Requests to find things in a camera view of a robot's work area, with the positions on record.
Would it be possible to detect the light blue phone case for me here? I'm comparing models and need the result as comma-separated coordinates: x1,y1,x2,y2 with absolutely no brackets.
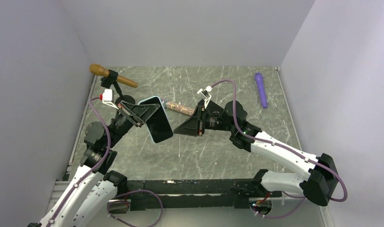
137,96,174,144

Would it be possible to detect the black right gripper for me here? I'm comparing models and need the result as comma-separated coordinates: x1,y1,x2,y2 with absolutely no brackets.
174,105,236,136

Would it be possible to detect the gold toy microphone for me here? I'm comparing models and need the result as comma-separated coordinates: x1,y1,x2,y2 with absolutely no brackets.
89,64,138,88

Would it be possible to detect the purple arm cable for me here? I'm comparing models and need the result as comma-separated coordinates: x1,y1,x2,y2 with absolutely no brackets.
48,96,164,227
210,79,348,220

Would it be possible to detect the glitter toy microphone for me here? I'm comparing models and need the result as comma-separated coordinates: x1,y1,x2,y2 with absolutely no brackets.
162,99,195,116

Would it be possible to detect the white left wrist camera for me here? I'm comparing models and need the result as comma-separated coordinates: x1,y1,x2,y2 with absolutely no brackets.
99,89,118,110

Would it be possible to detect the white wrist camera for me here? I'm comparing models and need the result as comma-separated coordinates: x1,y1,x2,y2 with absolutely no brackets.
197,86,213,108
99,89,118,110

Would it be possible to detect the black microphone stand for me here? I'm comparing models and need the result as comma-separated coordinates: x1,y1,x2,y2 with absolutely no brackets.
101,77,136,105

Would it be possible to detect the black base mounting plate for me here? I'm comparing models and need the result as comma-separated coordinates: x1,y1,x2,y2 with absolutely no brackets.
109,179,282,213

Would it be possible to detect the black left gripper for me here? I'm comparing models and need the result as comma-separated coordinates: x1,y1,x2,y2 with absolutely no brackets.
105,100,160,148

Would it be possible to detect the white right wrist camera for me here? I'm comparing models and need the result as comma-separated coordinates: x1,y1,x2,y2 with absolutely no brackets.
197,86,213,108

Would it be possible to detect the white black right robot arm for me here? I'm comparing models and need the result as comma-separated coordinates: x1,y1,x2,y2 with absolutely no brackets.
174,100,338,207

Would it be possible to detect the aluminium table edge rail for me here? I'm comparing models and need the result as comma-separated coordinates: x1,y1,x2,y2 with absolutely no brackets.
274,67,302,150

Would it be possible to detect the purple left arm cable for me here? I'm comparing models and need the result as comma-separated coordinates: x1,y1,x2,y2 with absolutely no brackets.
48,96,164,227

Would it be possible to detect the purple toy microphone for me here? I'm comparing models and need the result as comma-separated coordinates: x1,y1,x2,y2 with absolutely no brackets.
254,72,268,109

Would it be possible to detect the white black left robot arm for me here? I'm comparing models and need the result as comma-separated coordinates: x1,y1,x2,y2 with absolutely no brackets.
29,101,163,227

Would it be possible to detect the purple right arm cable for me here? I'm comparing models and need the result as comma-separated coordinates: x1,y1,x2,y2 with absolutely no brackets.
210,79,348,220

